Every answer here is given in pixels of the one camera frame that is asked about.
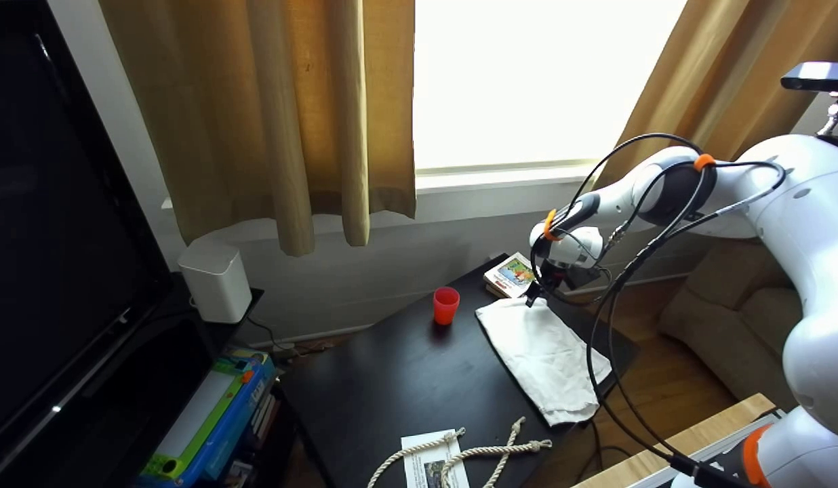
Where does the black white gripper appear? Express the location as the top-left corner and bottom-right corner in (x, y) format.
(525, 229), (603, 307)

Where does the white towel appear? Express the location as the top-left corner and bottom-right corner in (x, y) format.
(476, 299), (612, 427)

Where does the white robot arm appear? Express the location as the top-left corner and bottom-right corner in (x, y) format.
(528, 137), (838, 488)

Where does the illustrated children's book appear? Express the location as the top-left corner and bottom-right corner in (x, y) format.
(481, 253), (534, 299)

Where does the red plastic cup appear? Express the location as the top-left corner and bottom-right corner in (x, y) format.
(434, 287), (461, 325)

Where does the beige sofa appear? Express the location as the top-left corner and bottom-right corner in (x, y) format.
(659, 241), (799, 411)

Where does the tan curtain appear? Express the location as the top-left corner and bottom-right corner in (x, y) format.
(100, 0), (416, 259)

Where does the white speaker box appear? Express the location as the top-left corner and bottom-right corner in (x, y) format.
(179, 241), (252, 325)

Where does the stack of colourful books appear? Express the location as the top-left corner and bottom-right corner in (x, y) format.
(132, 350), (278, 488)

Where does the black television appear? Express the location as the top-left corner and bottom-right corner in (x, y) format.
(0, 0), (180, 488)

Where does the white rope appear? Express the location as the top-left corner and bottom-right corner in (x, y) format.
(366, 416), (555, 488)

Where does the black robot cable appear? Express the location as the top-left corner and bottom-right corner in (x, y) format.
(528, 131), (791, 472)

